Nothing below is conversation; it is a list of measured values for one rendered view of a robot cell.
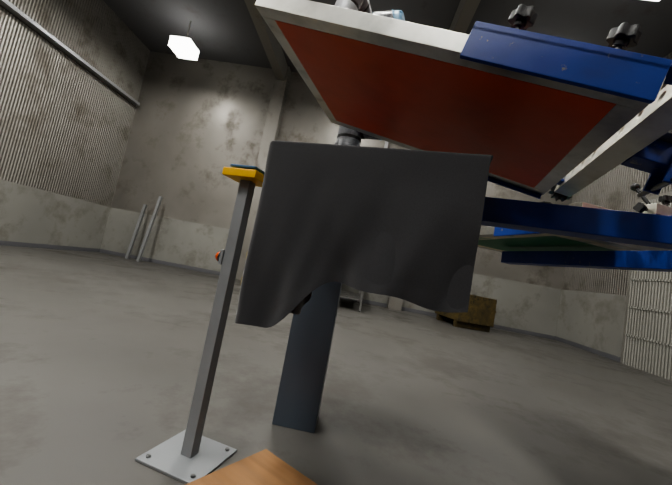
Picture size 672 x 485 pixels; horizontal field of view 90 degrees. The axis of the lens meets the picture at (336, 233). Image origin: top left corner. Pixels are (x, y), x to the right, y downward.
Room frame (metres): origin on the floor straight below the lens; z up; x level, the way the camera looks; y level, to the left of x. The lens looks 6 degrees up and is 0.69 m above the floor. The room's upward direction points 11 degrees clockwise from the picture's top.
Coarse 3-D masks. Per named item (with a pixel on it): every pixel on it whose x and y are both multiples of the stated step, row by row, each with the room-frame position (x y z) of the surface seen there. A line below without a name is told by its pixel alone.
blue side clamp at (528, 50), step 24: (480, 24) 0.56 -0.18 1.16; (480, 48) 0.55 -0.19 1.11; (504, 48) 0.54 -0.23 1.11; (528, 48) 0.53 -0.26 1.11; (552, 48) 0.52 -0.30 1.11; (576, 48) 0.51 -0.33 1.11; (600, 48) 0.50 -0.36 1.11; (528, 72) 0.53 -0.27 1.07; (552, 72) 0.52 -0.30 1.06; (576, 72) 0.51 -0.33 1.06; (600, 72) 0.50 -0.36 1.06; (624, 72) 0.49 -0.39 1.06; (648, 72) 0.48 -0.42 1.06; (624, 96) 0.49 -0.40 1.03; (648, 96) 0.48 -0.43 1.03
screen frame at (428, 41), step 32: (256, 0) 0.72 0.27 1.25; (288, 0) 0.69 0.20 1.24; (352, 32) 0.66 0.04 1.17; (384, 32) 0.62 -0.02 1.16; (416, 32) 0.60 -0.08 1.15; (448, 32) 0.58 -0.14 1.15; (480, 64) 0.58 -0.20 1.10; (320, 96) 1.07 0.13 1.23; (608, 96) 0.52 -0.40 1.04; (352, 128) 1.23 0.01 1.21; (608, 128) 0.60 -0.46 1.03; (576, 160) 0.75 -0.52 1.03; (544, 192) 1.01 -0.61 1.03
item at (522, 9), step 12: (516, 12) 0.54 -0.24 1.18; (528, 12) 0.54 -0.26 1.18; (516, 24) 0.55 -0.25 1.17; (528, 24) 0.55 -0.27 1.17; (624, 24) 0.50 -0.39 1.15; (636, 24) 0.49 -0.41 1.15; (612, 36) 0.51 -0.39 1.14; (624, 36) 0.50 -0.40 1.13; (636, 36) 0.50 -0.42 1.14; (624, 48) 0.51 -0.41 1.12
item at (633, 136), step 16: (640, 112) 0.62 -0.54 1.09; (656, 112) 0.56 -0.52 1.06; (624, 128) 0.67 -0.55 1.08; (640, 128) 0.62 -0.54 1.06; (656, 128) 0.60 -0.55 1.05; (608, 144) 0.73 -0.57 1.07; (624, 144) 0.68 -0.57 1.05; (640, 144) 0.66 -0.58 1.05; (592, 160) 0.80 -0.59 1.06; (608, 160) 0.77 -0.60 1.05; (624, 160) 0.74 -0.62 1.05; (576, 176) 0.91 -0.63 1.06; (592, 176) 0.87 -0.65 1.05; (560, 192) 1.06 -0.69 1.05; (576, 192) 1.00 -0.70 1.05
